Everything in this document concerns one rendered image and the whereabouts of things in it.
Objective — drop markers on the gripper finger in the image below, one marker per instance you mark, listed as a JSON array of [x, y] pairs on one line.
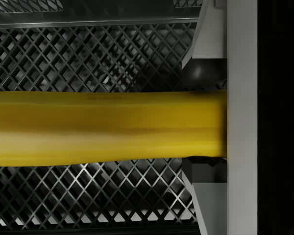
[[208, 173], [208, 68]]

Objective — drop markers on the banana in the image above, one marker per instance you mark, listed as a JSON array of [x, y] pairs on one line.
[[107, 127]]

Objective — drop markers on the dark grey basket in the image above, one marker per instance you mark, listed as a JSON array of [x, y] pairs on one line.
[[88, 58]]

